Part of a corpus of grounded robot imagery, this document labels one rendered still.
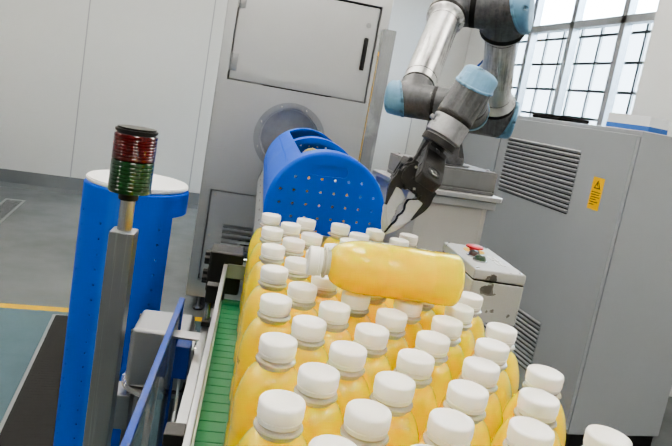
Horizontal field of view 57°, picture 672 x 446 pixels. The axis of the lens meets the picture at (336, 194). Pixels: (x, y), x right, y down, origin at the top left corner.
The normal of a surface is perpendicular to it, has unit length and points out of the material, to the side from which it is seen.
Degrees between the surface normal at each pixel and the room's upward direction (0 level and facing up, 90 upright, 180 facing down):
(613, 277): 90
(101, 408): 90
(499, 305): 90
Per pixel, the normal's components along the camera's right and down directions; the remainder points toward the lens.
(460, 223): 0.26, 0.19
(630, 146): -0.95, -0.13
